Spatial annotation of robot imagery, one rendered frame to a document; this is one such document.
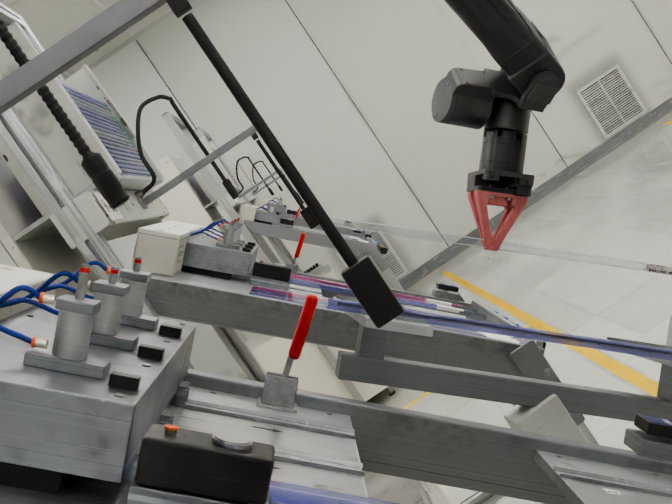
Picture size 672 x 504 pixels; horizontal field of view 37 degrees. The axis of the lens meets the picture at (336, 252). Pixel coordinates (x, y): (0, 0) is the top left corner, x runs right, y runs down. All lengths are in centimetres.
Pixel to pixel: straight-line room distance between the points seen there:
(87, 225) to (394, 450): 87
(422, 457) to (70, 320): 44
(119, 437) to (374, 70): 789
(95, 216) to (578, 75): 726
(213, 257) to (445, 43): 661
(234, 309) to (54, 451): 113
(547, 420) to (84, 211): 86
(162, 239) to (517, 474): 108
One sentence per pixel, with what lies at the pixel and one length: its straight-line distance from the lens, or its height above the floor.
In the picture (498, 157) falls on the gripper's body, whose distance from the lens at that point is 130.
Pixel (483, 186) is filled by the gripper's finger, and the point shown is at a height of 106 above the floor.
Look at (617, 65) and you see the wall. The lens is 881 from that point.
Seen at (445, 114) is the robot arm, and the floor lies 116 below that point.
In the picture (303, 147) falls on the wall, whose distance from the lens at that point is 835.
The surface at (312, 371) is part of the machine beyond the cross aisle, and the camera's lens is 534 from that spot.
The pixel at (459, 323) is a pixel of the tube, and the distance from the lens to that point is 107.
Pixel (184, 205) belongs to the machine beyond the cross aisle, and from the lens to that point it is 529.
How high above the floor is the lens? 118
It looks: 4 degrees down
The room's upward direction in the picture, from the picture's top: 34 degrees counter-clockwise
